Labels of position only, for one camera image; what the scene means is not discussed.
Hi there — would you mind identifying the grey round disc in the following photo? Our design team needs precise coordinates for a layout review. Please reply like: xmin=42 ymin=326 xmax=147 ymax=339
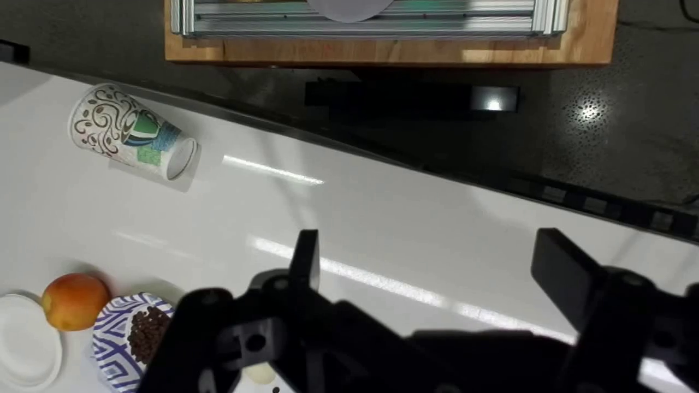
xmin=303 ymin=0 xmax=393 ymax=24

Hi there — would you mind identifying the blue patterned paper bowl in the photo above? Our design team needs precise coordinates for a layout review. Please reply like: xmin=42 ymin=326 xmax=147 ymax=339
xmin=89 ymin=291 xmax=177 ymax=393

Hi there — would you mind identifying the aluminium extrusion frame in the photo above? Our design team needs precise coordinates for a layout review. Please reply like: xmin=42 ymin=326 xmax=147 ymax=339
xmin=171 ymin=0 xmax=572 ymax=39

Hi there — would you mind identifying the wooden board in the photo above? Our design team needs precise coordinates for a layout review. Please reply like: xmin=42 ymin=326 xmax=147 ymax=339
xmin=161 ymin=0 xmax=621 ymax=68

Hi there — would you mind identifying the pile of coffee beans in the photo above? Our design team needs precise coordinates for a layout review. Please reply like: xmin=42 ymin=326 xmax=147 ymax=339
xmin=127 ymin=303 xmax=175 ymax=366

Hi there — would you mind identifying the patterned paper cup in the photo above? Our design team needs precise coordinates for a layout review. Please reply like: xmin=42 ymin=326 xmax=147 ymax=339
xmin=67 ymin=82 xmax=201 ymax=184

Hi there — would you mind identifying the white plastic lid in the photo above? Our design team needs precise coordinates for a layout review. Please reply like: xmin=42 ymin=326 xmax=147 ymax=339
xmin=0 ymin=291 xmax=65 ymax=393

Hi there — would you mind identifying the red yellow apple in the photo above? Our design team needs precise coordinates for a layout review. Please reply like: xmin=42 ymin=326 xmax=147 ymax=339
xmin=39 ymin=270 xmax=114 ymax=333

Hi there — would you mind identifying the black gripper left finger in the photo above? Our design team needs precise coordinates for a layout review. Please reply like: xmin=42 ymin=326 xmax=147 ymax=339
xmin=138 ymin=230 xmax=399 ymax=393

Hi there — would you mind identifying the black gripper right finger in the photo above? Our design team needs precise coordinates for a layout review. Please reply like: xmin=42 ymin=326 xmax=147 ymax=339
xmin=532 ymin=226 xmax=699 ymax=393

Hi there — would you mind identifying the white plastic spoon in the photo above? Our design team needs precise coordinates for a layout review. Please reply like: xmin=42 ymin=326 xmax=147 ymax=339
xmin=243 ymin=360 xmax=278 ymax=388

